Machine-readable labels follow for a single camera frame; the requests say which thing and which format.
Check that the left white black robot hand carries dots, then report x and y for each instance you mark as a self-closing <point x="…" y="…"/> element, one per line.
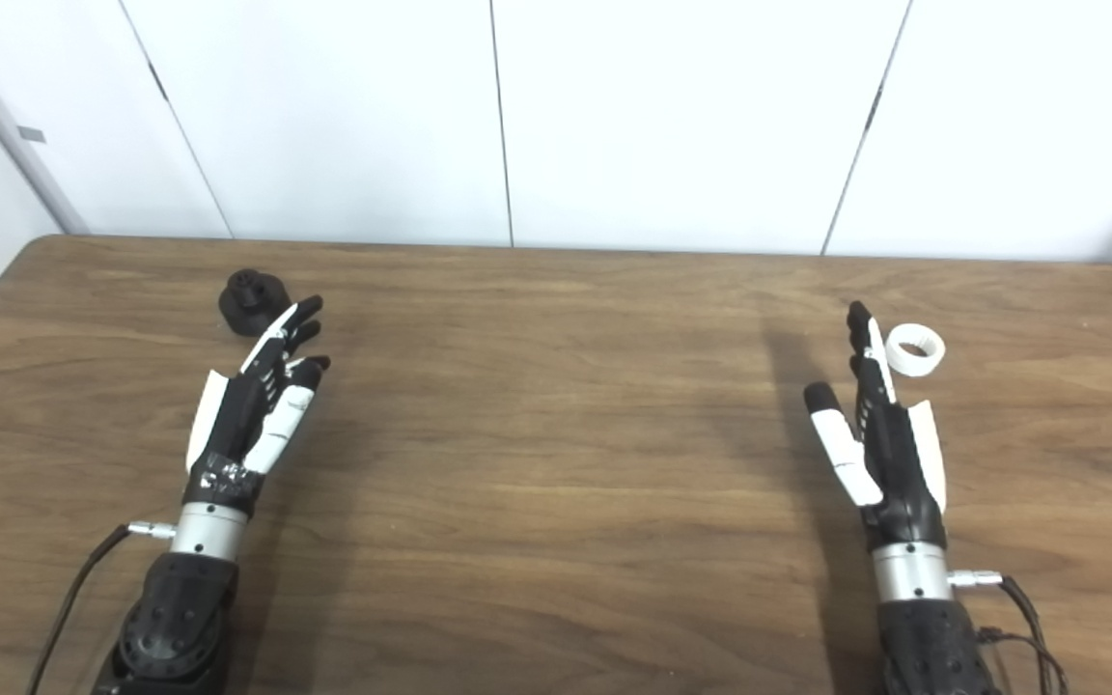
<point x="228" y="425"/>

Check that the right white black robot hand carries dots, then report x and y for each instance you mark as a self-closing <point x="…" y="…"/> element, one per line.
<point x="903" y="473"/>

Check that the round black part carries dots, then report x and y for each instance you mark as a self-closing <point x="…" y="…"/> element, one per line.
<point x="249" y="299"/>

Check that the small gray wall tag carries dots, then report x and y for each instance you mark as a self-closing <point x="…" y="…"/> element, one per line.
<point x="32" y="134"/>

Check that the gray wall post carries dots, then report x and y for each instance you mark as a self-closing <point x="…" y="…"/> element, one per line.
<point x="8" y="130"/>

